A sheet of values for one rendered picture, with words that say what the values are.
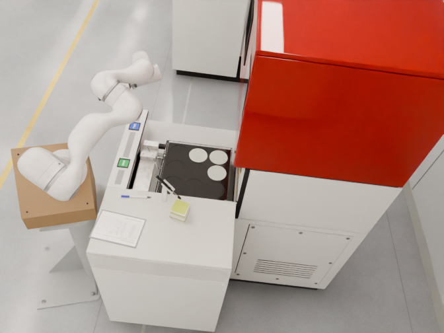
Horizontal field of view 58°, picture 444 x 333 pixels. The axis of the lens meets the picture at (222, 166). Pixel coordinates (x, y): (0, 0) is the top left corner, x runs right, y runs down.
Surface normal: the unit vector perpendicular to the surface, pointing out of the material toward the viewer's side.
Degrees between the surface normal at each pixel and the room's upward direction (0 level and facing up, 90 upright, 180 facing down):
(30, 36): 0
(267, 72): 90
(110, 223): 0
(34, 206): 42
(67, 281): 0
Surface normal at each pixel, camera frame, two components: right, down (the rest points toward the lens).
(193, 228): 0.10, -0.63
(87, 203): 0.23, 0.05
